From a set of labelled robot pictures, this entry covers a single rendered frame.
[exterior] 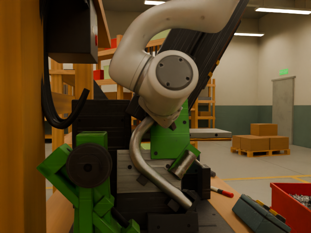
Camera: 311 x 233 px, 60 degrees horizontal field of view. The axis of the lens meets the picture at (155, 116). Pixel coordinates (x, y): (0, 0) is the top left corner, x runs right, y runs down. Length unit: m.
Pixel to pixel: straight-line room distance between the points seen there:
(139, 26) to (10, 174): 0.36
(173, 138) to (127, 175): 0.17
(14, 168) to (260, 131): 7.12
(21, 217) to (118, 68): 0.34
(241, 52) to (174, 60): 10.74
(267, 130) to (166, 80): 7.20
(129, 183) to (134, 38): 0.44
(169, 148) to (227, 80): 10.06
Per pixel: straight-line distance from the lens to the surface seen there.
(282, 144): 7.43
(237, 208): 0.86
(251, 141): 6.82
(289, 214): 1.06
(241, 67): 11.09
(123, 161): 0.78
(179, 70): 0.44
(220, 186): 1.14
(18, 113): 0.56
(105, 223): 0.52
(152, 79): 0.43
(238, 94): 10.94
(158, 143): 0.77
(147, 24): 0.48
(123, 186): 0.78
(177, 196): 0.72
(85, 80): 1.56
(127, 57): 0.48
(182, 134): 0.78
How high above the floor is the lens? 1.22
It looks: 2 degrees down
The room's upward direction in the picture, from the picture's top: straight up
